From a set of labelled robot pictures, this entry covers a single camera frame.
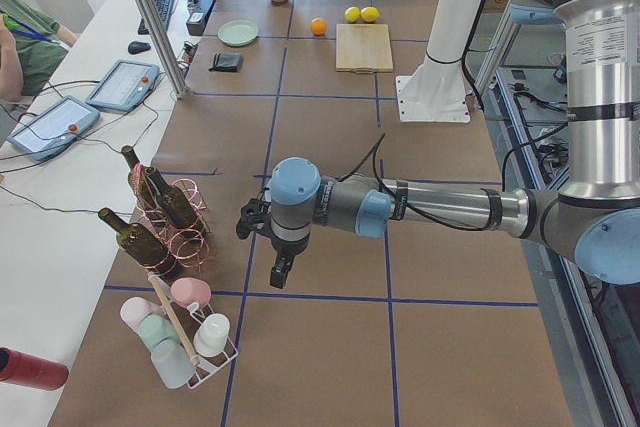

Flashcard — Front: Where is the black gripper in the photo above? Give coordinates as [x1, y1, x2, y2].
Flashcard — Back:
[236, 188, 311, 289]

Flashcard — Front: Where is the orange mandarin fruit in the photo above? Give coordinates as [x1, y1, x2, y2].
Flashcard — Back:
[309, 17, 328, 36]

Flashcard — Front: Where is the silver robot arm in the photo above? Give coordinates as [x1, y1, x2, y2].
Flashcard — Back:
[236, 0, 639, 288]

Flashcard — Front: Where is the pale green plate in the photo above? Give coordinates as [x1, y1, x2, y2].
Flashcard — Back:
[217, 20, 259, 47]

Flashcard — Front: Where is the white cup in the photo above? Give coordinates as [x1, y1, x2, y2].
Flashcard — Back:
[193, 313, 230, 357]

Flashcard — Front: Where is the brown glass bottle middle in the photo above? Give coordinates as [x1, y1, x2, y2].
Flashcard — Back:
[146, 166, 206, 239]

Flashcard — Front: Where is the brown glass bottle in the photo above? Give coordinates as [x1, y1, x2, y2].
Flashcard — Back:
[121, 145, 162, 221]
[146, 166, 206, 239]
[98, 207, 180, 281]

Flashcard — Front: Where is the mint green cup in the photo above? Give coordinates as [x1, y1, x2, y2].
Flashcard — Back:
[137, 314, 180, 351]

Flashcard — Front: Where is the pale grey cup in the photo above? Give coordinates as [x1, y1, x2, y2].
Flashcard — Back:
[151, 339, 196, 389]

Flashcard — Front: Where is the brown glass bottle front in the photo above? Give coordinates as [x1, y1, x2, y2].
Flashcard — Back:
[98, 207, 180, 281]

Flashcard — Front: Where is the light pink cup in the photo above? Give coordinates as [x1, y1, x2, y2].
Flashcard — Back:
[120, 297, 164, 333]

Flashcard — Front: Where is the brown glass bottle back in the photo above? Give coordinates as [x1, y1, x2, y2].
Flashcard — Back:
[121, 145, 162, 221]

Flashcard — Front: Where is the dark grey folded cloth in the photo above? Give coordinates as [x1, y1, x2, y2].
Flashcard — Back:
[208, 52, 243, 73]

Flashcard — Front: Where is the bamboo cutting board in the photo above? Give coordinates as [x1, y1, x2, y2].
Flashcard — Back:
[335, 23, 394, 73]

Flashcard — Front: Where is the teach pendant far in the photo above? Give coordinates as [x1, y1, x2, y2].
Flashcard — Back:
[86, 59, 160, 113]

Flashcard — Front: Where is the teach pendant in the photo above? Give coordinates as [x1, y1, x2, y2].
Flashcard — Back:
[86, 59, 160, 113]
[8, 96, 100, 161]

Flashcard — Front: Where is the black power box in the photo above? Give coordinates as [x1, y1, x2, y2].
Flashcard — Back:
[186, 0, 214, 37]

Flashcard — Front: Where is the teach pendant near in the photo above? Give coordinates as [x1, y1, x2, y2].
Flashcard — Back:
[8, 96, 100, 161]

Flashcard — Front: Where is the yellow lemon left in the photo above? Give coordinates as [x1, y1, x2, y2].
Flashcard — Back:
[344, 6, 361, 23]

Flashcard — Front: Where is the yellow lemon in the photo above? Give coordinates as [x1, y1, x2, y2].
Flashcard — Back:
[344, 6, 361, 23]
[360, 6, 380, 23]

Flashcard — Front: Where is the black computer mouse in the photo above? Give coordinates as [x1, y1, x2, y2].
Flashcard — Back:
[127, 41, 151, 55]

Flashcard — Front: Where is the yellow lemon right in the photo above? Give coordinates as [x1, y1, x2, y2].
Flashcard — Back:
[360, 6, 380, 23]

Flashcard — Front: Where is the red cylinder bottle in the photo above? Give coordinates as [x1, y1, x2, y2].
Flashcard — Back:
[1, 347, 69, 391]

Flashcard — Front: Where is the black keyboard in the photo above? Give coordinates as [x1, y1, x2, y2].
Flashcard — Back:
[153, 0, 175, 30]

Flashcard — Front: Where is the person in green shirt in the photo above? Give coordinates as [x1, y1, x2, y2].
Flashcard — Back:
[1, 0, 77, 103]

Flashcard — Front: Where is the white wire cup rack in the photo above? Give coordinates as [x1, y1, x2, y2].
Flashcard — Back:
[148, 275, 238, 389]

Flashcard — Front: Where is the copper wire bottle rack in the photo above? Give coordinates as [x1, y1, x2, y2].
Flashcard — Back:
[128, 163, 211, 273]

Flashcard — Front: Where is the wooden rack handle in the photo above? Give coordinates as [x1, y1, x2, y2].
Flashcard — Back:
[148, 275, 200, 366]

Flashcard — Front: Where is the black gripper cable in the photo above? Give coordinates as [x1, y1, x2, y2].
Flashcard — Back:
[339, 132, 496, 232]

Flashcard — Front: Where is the aluminium frame post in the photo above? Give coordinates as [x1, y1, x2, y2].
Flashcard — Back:
[135, 0, 188, 99]

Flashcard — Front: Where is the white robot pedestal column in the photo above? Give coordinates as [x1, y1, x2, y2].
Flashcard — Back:
[396, 0, 482, 123]

